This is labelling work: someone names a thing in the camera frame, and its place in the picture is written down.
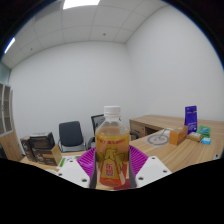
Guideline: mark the kraft cardboard box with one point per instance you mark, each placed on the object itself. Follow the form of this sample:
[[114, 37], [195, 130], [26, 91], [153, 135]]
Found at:
[[46, 156]]

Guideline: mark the white printed leaflet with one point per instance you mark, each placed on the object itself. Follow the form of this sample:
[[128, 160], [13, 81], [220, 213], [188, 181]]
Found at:
[[65, 162]]

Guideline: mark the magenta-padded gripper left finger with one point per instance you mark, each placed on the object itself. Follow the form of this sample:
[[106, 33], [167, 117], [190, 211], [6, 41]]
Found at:
[[86, 163]]

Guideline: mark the yellow-labelled drink bottle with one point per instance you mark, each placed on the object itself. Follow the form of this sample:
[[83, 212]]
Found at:
[[111, 146]]

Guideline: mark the grey office chair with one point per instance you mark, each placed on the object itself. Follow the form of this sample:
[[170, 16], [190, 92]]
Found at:
[[70, 133]]

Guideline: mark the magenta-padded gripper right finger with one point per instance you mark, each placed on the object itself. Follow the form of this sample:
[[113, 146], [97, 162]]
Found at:
[[138, 161]]

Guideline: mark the white sheet with round print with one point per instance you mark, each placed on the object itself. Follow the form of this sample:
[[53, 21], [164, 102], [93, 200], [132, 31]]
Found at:
[[158, 140]]

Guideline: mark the purple upright box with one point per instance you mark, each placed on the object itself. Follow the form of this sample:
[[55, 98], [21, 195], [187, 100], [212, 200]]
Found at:
[[191, 119]]

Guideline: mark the upright dark brown box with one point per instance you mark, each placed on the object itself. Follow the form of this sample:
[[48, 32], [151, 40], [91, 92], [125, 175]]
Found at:
[[26, 148]]

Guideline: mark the green flat box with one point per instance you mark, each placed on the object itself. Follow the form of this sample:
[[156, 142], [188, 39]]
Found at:
[[204, 130]]

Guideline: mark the small light blue box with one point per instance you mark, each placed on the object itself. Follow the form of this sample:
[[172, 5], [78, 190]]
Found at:
[[206, 141]]

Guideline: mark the orange box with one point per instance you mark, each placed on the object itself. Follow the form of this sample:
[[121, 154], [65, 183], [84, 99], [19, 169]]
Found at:
[[178, 135]]

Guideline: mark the small tan box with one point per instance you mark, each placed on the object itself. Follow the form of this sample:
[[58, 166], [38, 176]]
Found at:
[[195, 136]]

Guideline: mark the flat dark brown box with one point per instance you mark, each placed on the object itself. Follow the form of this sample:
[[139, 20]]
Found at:
[[41, 140]]

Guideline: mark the wooden side desk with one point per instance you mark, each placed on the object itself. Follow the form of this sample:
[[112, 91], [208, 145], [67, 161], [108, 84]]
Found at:
[[146, 123]]

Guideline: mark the rectangular ceiling light panel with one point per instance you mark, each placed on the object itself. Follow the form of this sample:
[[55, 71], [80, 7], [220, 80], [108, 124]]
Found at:
[[9, 45], [81, 3]]

